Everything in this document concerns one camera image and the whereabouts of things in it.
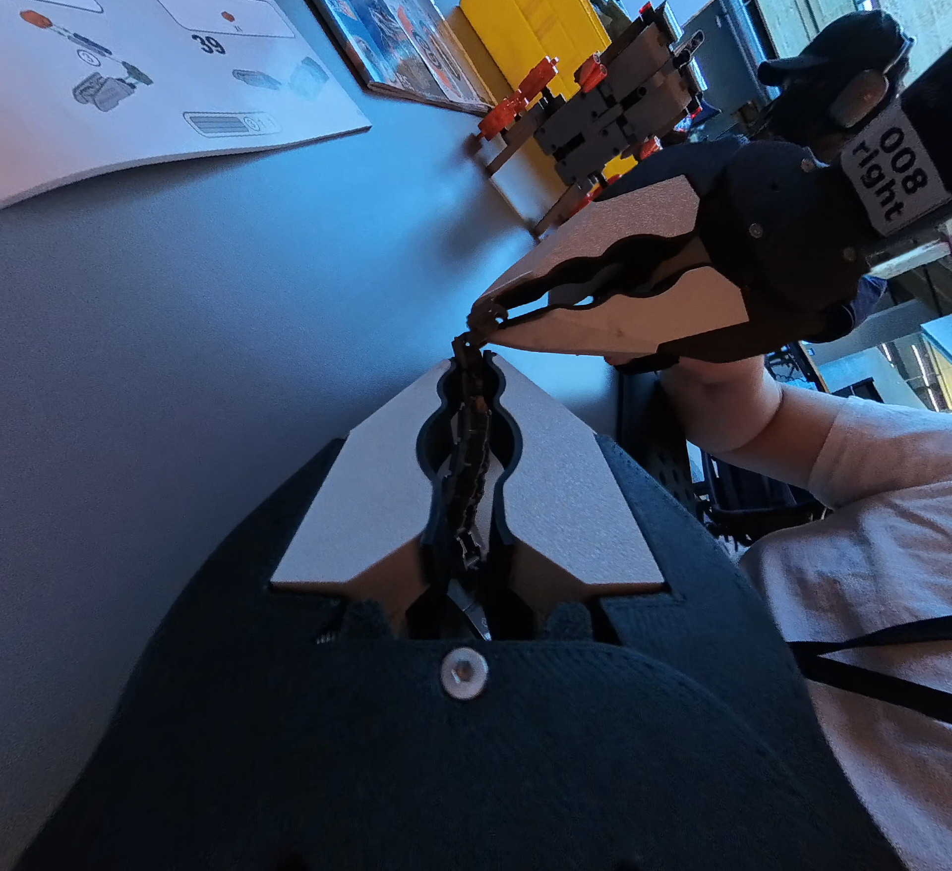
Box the flat blue printed box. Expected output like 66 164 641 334
260 0 495 115

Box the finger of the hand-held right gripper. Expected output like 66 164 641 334
487 263 751 360
470 174 705 318

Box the grey orange toy robot model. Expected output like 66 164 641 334
472 1 708 240

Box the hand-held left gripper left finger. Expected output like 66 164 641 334
269 356 466 640

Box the grey desk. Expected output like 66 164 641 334
0 0 626 865

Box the black perforated chair back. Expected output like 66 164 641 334
621 369 745 537

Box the yellow plastic bin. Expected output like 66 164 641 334
459 0 642 182

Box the grey track chain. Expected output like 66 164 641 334
424 358 498 641

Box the black lanyard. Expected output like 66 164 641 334
788 614 952 723

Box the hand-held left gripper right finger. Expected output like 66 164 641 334
485 354 666 640

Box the person's pale shirt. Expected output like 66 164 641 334
736 395 952 871

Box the open instruction booklet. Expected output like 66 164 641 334
0 0 373 210

